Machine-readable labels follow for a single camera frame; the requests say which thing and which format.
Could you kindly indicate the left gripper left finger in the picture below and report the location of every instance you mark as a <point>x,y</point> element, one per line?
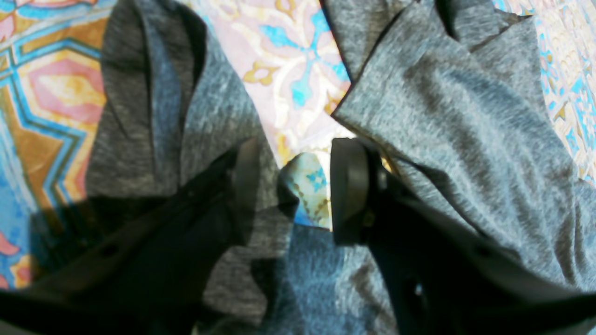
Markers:
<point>148,276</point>

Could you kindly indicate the grey t-shirt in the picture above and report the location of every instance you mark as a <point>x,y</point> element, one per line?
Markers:
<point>451,92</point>

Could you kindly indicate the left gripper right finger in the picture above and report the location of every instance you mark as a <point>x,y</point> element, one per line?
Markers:
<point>441,278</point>

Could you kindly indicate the patterned tablecloth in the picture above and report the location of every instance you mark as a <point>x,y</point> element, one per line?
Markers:
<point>52,97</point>

